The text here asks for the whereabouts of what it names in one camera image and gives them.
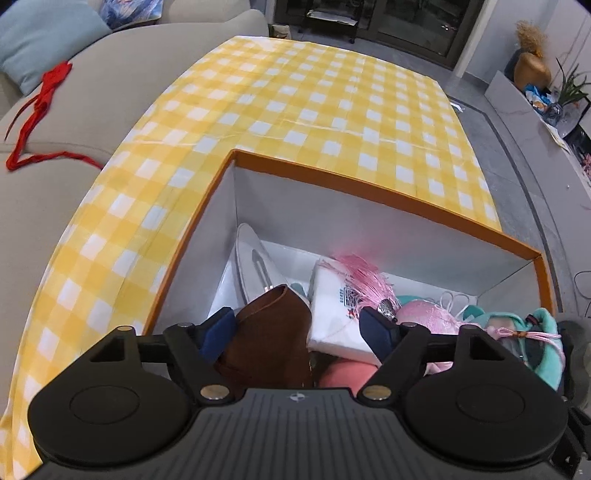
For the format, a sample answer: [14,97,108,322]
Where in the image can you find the blue printed pillow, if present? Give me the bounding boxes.
[99,0,167,33]

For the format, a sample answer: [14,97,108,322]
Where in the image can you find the gold vase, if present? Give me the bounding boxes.
[513,52,552,93]

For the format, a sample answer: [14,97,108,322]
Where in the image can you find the white marble cabinet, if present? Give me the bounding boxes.
[485,69,591,208]

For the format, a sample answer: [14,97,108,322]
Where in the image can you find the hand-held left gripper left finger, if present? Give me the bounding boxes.
[60,307,237,403]

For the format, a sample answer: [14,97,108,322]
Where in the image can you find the glass sliding door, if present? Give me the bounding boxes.
[272,0,485,70]

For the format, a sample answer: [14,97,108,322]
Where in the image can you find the white cord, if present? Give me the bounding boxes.
[438,290,478,317]

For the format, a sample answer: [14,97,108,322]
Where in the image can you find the green potted plant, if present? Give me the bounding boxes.
[554,58,591,109]

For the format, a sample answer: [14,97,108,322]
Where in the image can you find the blue snack bag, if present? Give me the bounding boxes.
[525,84,555,114]

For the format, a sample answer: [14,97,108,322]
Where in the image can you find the orange cardboard box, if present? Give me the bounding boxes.
[143,148,557,393]

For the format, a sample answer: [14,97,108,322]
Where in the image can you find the yellow checked tablecloth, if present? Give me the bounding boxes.
[0,36,504,480]

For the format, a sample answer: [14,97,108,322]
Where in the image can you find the red ribbon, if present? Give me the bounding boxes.
[4,62,105,171]

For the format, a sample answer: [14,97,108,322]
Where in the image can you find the dried flower bunch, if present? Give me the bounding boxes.
[515,19,548,58]

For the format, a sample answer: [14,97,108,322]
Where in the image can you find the teal plush pouch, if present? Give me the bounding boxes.
[462,305,566,389]

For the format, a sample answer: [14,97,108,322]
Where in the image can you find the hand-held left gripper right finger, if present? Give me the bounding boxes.
[358,307,532,401]

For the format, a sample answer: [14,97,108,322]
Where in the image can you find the loose papers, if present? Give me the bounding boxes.
[545,122,573,151]

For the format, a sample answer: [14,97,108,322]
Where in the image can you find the coral pink soft ball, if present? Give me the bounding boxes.
[318,359,384,389]

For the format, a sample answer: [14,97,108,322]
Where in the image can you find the white tissue pack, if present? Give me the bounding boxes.
[306,259,393,365]

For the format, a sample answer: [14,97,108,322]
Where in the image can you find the black shelf rack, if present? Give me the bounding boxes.
[305,0,361,44]

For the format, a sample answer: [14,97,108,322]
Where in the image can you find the light blue pillow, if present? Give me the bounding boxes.
[0,0,114,95]

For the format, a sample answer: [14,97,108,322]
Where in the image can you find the brown leather pouch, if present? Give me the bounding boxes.
[215,285,315,391]

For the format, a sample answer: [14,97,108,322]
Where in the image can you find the pink tassel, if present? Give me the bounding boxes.
[321,253,402,324]

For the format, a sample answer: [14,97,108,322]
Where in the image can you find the beige sofa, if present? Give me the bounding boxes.
[0,0,271,185]

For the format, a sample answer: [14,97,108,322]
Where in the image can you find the pink cord charm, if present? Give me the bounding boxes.
[489,325,564,344]

